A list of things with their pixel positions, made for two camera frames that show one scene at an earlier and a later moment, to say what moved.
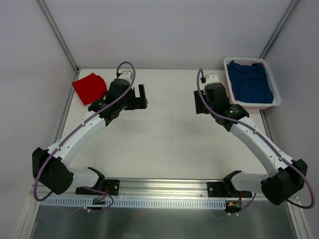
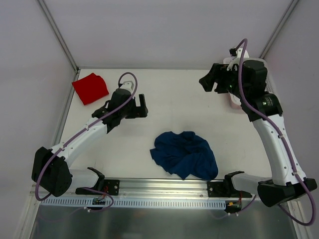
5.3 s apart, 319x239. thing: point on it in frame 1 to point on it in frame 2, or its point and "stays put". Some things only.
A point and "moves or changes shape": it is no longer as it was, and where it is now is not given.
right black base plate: (225, 189) stays put
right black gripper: (199, 102) to (219, 80)
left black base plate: (111, 186) stays put
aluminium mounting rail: (157, 188) stays put
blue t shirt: (249, 83) moves or changes shape
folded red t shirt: (90, 88) stays put
